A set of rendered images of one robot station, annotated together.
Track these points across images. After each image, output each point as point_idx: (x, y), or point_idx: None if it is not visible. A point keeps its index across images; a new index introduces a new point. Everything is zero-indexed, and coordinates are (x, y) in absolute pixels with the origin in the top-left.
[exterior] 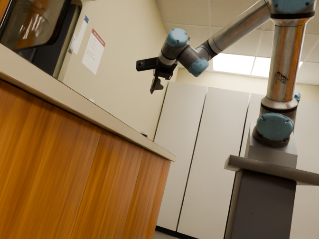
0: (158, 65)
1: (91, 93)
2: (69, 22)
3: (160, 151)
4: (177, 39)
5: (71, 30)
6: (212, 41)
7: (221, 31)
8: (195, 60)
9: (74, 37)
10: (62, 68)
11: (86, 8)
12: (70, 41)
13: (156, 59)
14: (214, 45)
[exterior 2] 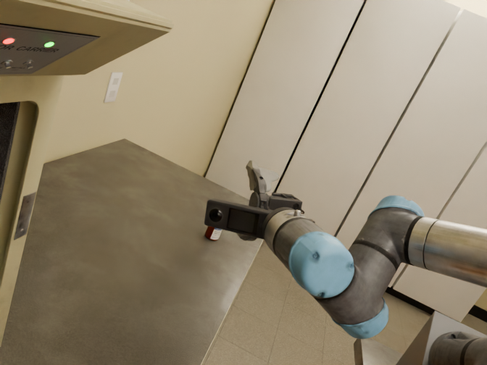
0: (261, 238)
1: (116, 61)
2: (4, 158)
3: (243, 280)
4: (322, 290)
5: (17, 166)
6: (420, 254)
7: (456, 253)
8: (355, 322)
9: (26, 200)
10: (6, 279)
11: (53, 101)
12: (16, 217)
13: (260, 219)
14: (421, 264)
